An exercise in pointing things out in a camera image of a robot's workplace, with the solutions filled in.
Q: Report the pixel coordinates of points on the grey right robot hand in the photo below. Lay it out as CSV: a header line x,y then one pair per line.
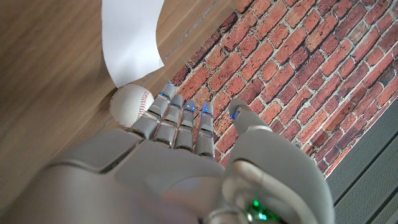
x,y
155,177

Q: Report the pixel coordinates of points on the white receipt paper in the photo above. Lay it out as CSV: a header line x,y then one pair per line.
x,y
130,40

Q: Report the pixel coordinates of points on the white baseball red stitching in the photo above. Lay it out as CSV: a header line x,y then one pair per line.
x,y
127,104

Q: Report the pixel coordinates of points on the red brick wall backdrop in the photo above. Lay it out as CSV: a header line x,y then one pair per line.
x,y
295,62

